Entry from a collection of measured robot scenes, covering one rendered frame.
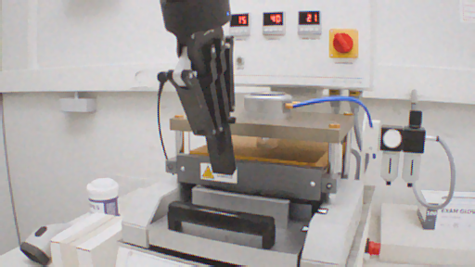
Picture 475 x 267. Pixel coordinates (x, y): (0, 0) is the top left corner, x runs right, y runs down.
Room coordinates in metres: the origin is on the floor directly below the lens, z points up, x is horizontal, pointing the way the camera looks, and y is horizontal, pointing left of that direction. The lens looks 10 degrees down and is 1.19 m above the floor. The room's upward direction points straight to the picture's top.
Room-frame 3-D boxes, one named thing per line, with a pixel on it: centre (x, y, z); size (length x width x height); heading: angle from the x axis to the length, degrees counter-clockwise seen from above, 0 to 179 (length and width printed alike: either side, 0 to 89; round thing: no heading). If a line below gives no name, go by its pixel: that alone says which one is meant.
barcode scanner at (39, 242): (0.81, 0.44, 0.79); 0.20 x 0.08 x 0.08; 159
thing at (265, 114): (0.66, -0.08, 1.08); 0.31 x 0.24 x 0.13; 66
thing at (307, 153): (0.64, -0.06, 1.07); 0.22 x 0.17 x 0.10; 66
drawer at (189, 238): (0.60, -0.03, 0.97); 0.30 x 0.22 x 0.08; 156
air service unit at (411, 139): (0.67, -0.31, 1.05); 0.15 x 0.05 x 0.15; 66
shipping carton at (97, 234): (0.77, 0.32, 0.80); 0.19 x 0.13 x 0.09; 159
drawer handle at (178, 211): (0.47, 0.02, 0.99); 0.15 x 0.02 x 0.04; 66
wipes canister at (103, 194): (0.95, 0.35, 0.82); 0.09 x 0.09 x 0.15
